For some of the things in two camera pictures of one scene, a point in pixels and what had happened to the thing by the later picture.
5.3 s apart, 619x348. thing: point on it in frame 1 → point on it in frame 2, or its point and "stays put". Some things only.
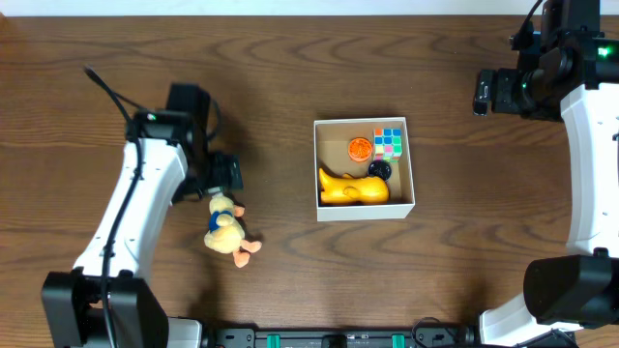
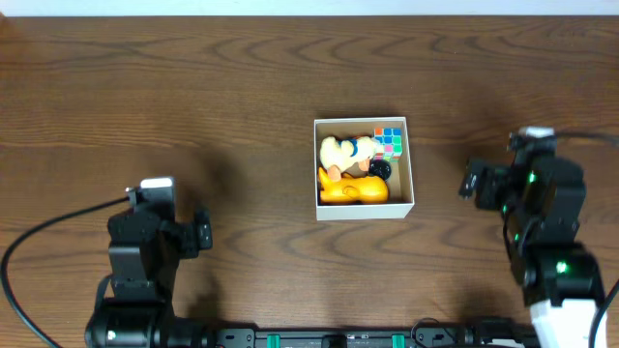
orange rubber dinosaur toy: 347,189 stays put
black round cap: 380,168 stays put
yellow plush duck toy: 226,234 → 336,155
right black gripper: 505,102 → 495,179
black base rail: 340,337 stays put
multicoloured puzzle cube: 388,144 stays put
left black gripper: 227,173 → 201,232
